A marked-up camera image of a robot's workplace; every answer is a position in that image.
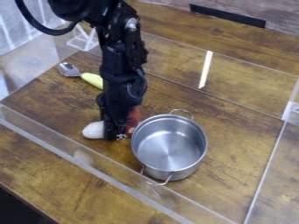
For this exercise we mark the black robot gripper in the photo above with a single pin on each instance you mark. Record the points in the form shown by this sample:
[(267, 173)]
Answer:
[(122, 92)]

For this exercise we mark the silver metal pot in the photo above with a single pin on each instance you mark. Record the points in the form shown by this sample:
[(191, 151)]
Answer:
[(169, 145)]

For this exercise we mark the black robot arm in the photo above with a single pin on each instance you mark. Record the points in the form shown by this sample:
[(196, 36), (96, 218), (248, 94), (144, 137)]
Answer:
[(116, 22)]

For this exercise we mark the clear acrylic front barrier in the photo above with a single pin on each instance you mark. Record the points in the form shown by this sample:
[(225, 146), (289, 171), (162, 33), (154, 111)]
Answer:
[(183, 209)]

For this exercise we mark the clear acrylic barrier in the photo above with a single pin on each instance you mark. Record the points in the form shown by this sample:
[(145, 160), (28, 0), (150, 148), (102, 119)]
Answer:
[(183, 209), (275, 204)]

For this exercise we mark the black strip on table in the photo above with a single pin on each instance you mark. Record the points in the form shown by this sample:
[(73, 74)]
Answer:
[(245, 20)]

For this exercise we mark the clear acrylic right barrier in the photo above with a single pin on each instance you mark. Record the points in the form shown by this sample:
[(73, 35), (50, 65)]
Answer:
[(275, 204)]

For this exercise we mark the spoon with yellow handle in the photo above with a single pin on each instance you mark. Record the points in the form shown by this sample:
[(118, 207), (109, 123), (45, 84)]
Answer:
[(68, 70)]

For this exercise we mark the clear acrylic triangle bracket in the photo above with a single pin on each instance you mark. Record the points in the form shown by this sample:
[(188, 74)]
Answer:
[(84, 39)]

